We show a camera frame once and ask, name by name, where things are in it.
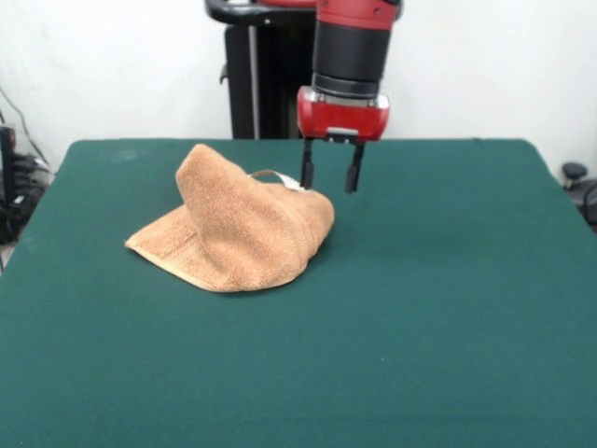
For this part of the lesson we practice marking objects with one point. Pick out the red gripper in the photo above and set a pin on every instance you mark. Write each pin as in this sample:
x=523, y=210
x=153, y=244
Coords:
x=342, y=119

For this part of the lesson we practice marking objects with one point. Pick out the tan terry towel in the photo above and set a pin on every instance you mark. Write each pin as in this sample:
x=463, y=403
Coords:
x=242, y=228

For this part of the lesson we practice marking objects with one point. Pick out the red robot base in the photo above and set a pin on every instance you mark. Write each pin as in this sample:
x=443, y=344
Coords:
x=287, y=2

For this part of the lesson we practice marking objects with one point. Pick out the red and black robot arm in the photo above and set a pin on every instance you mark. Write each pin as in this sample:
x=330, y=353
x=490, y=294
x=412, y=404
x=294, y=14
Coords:
x=352, y=42

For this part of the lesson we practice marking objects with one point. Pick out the dark green table cloth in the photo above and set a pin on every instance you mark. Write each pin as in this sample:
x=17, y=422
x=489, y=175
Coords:
x=373, y=364

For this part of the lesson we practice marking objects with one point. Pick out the black chair base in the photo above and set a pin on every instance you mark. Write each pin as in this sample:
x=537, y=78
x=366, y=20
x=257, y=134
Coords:
x=574, y=170

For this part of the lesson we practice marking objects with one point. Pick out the black box with red light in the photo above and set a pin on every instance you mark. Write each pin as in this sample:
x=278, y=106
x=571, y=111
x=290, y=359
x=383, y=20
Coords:
x=7, y=158

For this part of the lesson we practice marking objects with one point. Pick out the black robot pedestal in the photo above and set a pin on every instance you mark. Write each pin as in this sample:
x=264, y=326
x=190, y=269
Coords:
x=261, y=70

